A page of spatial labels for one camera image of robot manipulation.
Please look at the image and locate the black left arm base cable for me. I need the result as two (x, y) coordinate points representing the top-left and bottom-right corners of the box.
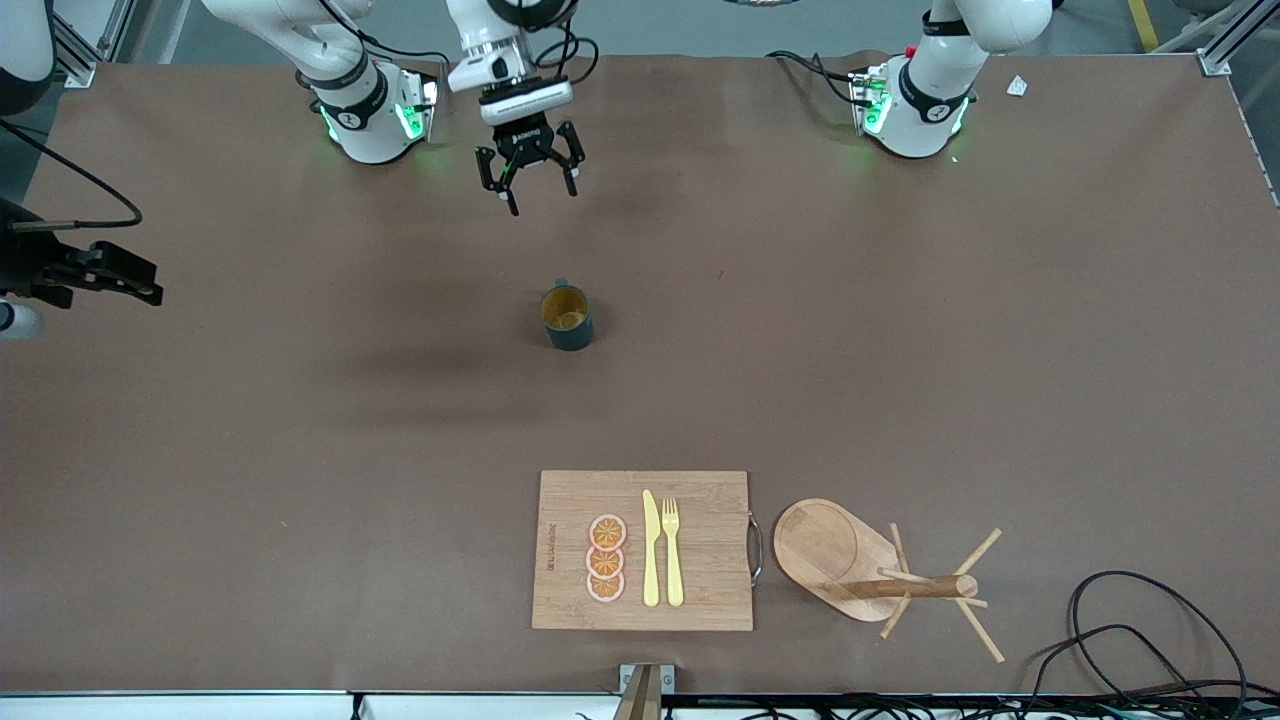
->
(765, 50), (871, 106)

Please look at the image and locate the black arm base cable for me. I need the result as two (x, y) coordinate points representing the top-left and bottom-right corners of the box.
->
(315, 0), (453, 101)
(765, 50), (871, 106)

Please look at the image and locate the bamboo cutting board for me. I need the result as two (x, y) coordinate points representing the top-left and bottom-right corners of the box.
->
(531, 470), (754, 632)

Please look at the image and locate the black looped cable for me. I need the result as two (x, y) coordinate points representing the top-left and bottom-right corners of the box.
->
(1020, 625), (1201, 720)
(1068, 570), (1251, 716)

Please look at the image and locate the teal cup yellow inside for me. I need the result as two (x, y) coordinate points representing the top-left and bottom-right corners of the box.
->
(540, 278), (595, 352)

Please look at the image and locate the yellow plastic knife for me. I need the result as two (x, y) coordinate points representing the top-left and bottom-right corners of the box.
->
(642, 489), (662, 608)

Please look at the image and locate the black right arm base cable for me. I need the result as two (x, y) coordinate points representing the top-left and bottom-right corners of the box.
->
(315, 0), (453, 101)

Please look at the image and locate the black cable bundle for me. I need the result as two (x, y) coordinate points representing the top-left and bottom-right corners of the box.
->
(680, 693), (1280, 720)

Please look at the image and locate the yellow plastic fork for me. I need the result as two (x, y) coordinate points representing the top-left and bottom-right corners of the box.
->
(661, 497), (685, 608)

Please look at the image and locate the wooden mug tree stand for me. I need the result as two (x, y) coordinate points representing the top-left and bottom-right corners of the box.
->
(773, 497), (1006, 664)

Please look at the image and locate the brown table mat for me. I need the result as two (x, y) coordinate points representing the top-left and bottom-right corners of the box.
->
(0, 55), (1280, 696)

